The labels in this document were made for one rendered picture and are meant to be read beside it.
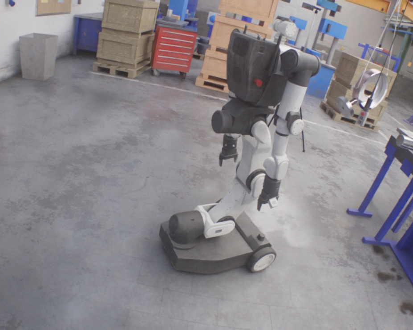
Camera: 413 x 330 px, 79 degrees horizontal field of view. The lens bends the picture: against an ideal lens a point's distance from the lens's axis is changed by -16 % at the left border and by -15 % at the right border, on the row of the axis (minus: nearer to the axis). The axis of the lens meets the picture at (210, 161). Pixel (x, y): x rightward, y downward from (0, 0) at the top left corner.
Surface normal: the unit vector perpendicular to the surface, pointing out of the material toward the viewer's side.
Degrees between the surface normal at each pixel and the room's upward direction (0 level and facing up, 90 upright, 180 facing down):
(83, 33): 90
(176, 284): 0
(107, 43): 90
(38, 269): 0
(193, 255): 0
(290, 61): 90
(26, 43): 93
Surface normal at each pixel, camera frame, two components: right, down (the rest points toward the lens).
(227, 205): -0.64, -0.38
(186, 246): 0.22, -0.85
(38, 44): 0.04, 0.55
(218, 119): -0.87, 0.05
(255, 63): 0.44, 0.52
